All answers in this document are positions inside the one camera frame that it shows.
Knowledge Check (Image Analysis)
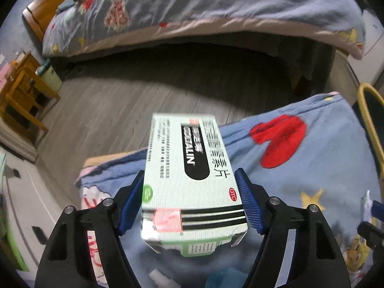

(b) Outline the small wooden chair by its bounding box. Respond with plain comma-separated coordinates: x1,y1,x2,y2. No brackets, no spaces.
1,52,60,142

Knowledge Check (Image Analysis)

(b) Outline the white green storage box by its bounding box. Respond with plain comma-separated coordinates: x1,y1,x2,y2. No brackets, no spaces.
35,59,62,92

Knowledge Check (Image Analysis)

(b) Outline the white green medicine box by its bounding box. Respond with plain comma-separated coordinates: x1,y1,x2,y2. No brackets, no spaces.
141,113,248,257

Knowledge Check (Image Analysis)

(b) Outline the blue cartoon duvet on bed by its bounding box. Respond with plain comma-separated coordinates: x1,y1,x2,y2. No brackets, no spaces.
42,0,365,59

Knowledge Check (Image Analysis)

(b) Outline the wooden bed headboard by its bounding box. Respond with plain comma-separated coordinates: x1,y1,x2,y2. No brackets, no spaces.
22,0,64,43

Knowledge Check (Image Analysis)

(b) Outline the blue yellow-rimmed trash bin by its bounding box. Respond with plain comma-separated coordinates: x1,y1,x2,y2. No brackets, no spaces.
357,83,383,180

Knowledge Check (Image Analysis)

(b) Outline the blue cartoon table cloth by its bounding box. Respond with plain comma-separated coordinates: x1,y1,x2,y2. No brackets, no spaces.
75,92,384,288

